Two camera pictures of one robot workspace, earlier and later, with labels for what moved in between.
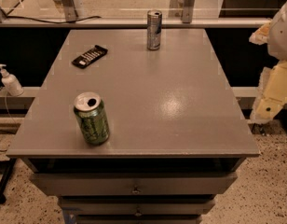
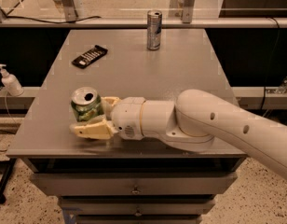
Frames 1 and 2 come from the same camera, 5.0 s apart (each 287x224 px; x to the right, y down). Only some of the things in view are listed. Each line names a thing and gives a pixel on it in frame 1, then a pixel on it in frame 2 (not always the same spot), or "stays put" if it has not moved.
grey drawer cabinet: x=177 y=138 stays put
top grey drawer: x=189 y=184 stays put
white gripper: x=282 y=36 -> x=127 y=117
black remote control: x=89 y=57 stays put
